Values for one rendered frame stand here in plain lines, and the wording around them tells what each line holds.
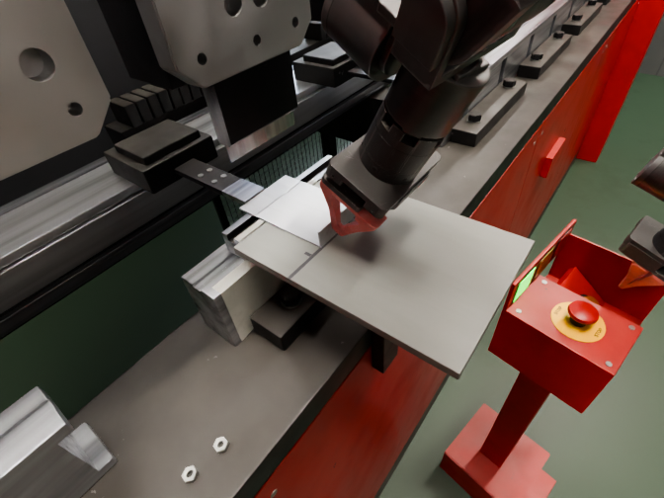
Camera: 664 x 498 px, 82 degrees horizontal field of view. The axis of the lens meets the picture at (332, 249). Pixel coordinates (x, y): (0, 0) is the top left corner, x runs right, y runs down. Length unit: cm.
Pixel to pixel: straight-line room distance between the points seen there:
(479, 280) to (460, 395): 108
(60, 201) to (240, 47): 41
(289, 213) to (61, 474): 33
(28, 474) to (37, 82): 31
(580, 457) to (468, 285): 114
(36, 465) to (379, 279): 33
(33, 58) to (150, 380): 35
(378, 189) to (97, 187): 46
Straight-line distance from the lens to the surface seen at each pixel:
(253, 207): 48
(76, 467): 46
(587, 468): 147
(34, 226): 64
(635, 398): 165
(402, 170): 32
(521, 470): 127
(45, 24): 28
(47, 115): 28
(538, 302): 69
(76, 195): 67
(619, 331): 70
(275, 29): 38
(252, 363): 49
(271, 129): 45
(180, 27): 32
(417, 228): 43
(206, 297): 45
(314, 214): 45
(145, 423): 50
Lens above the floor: 128
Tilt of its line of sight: 43 degrees down
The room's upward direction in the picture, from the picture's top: 7 degrees counter-clockwise
